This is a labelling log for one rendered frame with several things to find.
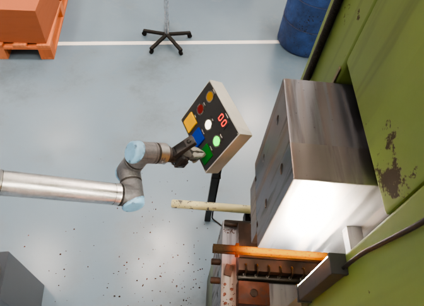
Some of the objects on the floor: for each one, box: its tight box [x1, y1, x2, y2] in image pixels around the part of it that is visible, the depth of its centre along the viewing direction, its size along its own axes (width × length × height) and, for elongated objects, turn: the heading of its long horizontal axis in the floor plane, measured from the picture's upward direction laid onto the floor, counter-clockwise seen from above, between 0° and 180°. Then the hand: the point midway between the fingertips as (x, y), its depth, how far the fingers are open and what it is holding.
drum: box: [278, 0, 336, 57], centre depth 352 cm, size 57×57×86 cm
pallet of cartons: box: [0, 0, 71, 59], centre depth 351 cm, size 136×96×49 cm
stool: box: [142, 0, 192, 56], centre depth 344 cm, size 51×48×60 cm
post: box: [204, 172, 220, 221], centre depth 215 cm, size 4×4×108 cm
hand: (204, 153), depth 167 cm, fingers closed
